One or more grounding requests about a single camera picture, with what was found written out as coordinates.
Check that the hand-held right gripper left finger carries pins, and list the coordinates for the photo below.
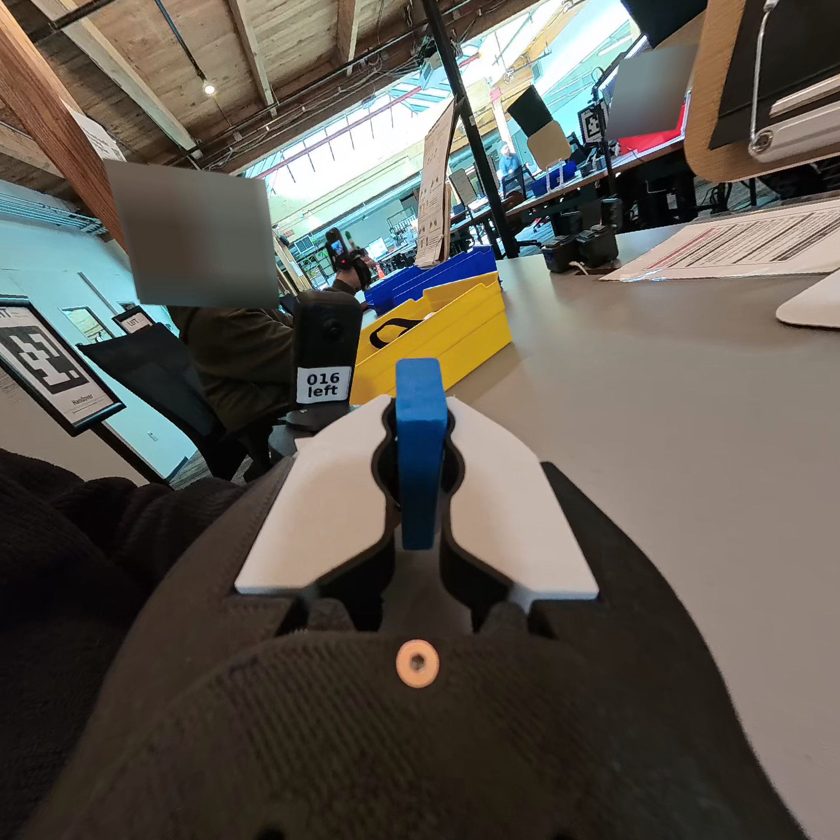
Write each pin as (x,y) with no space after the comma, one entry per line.
(321,512)

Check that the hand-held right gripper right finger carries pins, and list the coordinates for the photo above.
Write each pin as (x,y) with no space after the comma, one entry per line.
(518,518)

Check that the blue foam block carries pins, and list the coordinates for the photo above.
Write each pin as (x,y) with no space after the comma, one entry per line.
(420,459)

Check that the yellow plastic bin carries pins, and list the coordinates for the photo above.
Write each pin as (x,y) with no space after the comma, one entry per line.
(459,341)

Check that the blue plastic bin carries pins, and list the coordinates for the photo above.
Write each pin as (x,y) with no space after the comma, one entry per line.
(446,275)

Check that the black chair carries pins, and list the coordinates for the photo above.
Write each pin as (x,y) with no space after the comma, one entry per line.
(151,380)

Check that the wooden instruction board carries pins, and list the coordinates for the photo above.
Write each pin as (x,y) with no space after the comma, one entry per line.
(436,184)

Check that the black battery charger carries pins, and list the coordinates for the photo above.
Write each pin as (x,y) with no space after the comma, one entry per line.
(561,256)
(597,246)

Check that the black pole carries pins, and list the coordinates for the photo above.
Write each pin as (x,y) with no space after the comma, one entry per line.
(466,111)

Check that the person's black sweater torso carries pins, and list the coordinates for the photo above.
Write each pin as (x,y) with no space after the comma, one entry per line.
(79,623)

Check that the framed marker poster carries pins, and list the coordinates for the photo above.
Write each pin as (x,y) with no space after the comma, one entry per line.
(46,367)

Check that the printed paper sheet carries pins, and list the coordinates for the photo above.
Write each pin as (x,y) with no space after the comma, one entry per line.
(735,243)

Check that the wooden desk with black legs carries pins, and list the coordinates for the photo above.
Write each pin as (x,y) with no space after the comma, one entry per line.
(643,164)

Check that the red box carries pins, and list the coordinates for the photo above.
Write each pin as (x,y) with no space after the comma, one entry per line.
(649,141)

